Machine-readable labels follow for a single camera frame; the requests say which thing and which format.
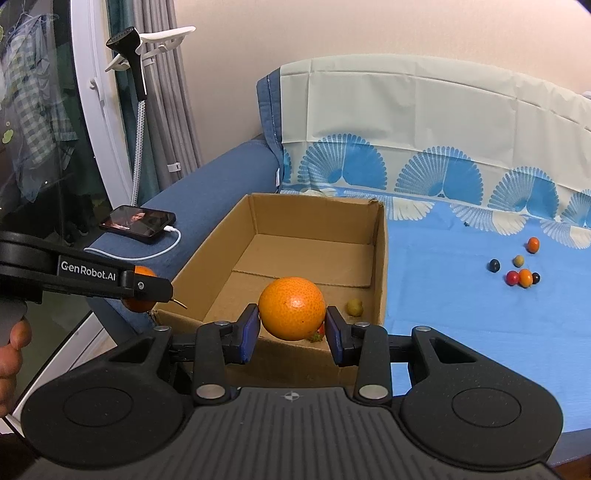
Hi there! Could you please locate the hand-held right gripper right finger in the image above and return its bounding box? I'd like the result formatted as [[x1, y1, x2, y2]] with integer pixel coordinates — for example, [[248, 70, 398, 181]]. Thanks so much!
[[324, 307, 481, 401]]

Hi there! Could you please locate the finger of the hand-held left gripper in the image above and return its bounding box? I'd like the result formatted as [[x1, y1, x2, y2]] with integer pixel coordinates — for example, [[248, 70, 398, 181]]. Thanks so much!
[[133, 272, 188, 310]]

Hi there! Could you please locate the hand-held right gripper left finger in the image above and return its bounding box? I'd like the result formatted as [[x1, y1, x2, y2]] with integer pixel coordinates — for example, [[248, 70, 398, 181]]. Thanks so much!
[[107, 304, 262, 407]]

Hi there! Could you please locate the small mandarin orange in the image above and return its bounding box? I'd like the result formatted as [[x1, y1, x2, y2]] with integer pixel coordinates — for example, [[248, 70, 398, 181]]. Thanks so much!
[[122, 265, 158, 313]]

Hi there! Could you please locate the large orange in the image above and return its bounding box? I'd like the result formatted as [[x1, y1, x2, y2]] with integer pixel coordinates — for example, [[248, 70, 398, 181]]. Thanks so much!
[[257, 276, 327, 341]]

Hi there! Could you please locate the brown cardboard box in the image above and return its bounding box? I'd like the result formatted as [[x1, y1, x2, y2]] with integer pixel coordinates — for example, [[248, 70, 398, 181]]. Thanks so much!
[[152, 193, 387, 388]]

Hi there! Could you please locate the person's left hand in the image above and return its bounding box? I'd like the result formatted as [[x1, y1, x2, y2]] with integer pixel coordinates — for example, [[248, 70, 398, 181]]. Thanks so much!
[[0, 318, 33, 418]]

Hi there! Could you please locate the black smartphone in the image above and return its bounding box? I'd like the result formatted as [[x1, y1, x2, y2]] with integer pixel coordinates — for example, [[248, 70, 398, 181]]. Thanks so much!
[[98, 206, 177, 243]]

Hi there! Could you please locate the blue fan-patterned sheet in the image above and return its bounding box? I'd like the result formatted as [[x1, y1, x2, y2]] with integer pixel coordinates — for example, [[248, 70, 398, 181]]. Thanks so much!
[[279, 55, 591, 435]]

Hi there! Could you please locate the grey curtain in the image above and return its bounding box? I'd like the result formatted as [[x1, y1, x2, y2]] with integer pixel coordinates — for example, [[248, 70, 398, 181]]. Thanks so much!
[[139, 0, 204, 195]]

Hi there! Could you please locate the blue denim cushion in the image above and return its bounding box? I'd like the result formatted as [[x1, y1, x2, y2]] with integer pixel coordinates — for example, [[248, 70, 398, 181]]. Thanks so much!
[[256, 69, 284, 195]]

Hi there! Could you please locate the black garment steamer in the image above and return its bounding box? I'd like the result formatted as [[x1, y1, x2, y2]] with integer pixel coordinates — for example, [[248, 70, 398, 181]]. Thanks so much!
[[105, 27, 149, 208]]

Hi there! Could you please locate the white hanger rack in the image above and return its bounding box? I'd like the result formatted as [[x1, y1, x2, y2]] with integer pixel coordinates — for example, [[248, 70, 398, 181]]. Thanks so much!
[[90, 26, 197, 90]]

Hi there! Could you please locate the white charging cable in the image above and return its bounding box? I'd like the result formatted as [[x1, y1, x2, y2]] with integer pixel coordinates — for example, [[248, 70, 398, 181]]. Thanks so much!
[[84, 224, 182, 260]]

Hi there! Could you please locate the white window frame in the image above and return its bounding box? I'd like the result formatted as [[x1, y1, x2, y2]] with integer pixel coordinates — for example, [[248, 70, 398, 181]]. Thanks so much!
[[11, 0, 137, 430]]

